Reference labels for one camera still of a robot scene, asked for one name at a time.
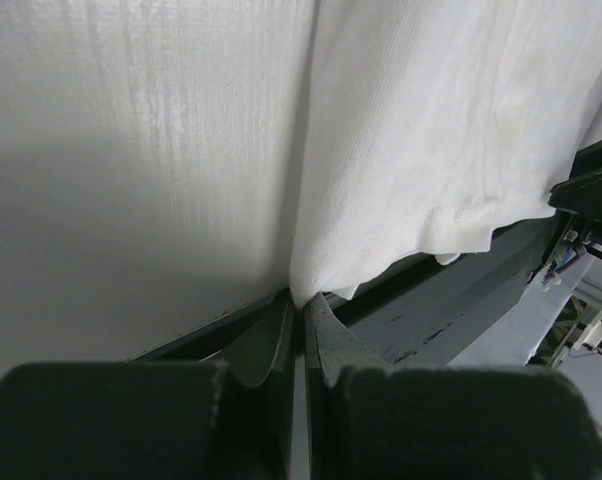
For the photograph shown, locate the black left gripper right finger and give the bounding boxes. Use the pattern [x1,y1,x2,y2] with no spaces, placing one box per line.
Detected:
[303,296,602,480]

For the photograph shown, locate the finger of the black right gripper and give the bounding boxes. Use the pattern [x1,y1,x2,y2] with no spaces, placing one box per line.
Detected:
[549,140,602,223]

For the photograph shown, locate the white t shirt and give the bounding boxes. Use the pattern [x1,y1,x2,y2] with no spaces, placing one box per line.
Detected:
[290,1,602,305]

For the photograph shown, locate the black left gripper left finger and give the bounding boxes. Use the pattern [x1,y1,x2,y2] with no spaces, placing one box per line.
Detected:
[0,294,295,479]

